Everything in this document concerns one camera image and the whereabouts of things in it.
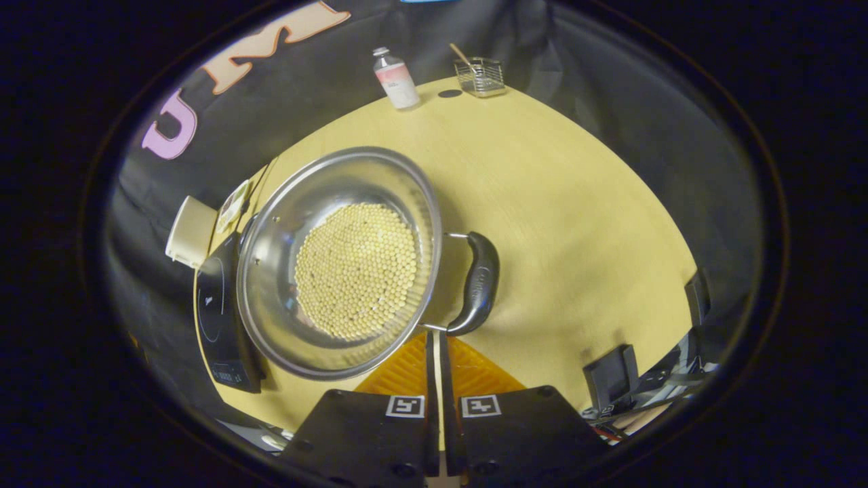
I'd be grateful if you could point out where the white divided dish of beans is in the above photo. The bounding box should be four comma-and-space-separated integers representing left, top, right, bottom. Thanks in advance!
216, 179, 253, 235

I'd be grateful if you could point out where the pile of yellow soybeans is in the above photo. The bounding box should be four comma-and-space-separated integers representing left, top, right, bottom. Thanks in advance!
294, 203, 418, 341

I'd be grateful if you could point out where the clear bottle with pink label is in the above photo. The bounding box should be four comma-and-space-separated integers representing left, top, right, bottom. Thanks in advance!
372, 46, 421, 110

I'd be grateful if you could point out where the dark equipment with cables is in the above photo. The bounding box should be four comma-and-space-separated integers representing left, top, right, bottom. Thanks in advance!
597, 325, 721, 445

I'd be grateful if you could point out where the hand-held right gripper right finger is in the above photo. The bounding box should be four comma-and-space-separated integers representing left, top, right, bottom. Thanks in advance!
439, 330, 611, 488

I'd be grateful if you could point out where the white toaster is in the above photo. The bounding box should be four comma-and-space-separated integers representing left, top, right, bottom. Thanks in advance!
165, 195, 219, 270

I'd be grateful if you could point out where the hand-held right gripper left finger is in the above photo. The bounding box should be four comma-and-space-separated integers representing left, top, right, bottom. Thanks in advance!
279, 330, 440, 488

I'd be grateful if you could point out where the steel pot with black handle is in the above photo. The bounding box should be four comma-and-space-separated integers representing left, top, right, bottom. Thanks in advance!
236, 146, 500, 380

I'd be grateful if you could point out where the small wire basket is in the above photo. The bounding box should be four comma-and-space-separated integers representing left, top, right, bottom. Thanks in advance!
454, 57, 507, 98

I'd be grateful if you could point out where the black induction cooktop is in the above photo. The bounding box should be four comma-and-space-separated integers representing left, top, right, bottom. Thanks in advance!
195, 230, 267, 394

